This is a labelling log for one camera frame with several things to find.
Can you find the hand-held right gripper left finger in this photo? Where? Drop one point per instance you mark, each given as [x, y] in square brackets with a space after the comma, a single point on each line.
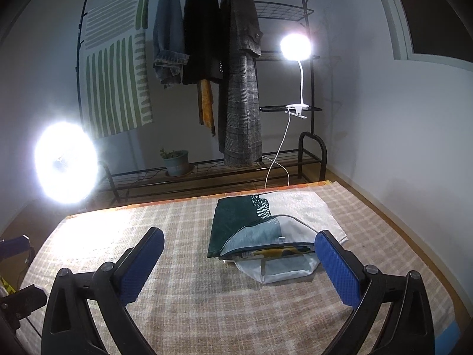
[142, 262]

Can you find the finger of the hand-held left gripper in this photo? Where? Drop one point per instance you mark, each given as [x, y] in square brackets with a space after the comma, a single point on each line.
[22, 301]
[14, 247]

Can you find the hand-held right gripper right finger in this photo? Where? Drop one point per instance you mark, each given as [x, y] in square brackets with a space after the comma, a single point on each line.
[338, 270]

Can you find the white button-up shirt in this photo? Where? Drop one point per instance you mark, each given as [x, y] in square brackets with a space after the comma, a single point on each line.
[281, 271]

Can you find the white green-print t-shirt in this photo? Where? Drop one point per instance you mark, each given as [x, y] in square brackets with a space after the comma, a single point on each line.
[236, 222]

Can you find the black metal clothes rack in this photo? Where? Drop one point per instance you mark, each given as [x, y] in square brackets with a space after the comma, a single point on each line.
[313, 134]

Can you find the yellow object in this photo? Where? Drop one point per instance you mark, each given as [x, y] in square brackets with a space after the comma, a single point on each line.
[6, 285]

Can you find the beige plaid blanket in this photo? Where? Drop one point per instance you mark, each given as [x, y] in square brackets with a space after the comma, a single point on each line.
[221, 310]

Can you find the small potted plant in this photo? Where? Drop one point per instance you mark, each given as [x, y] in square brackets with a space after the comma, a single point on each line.
[177, 164]

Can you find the orange scarf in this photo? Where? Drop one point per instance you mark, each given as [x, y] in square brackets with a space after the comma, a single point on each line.
[206, 103]

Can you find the green striped white cloth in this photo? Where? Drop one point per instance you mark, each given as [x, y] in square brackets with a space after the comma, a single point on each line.
[111, 81]

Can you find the grey plaid coat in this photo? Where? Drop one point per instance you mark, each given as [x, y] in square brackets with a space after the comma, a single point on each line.
[240, 100]

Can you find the white clip lamp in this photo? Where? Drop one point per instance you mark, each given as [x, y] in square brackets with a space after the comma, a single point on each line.
[295, 46]

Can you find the black jacket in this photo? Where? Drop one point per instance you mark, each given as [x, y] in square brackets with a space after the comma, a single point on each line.
[201, 37]

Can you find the blue denim jacket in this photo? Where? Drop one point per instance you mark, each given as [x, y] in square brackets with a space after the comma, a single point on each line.
[168, 26]

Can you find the window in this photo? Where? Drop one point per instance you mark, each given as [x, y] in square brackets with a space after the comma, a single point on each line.
[436, 14]

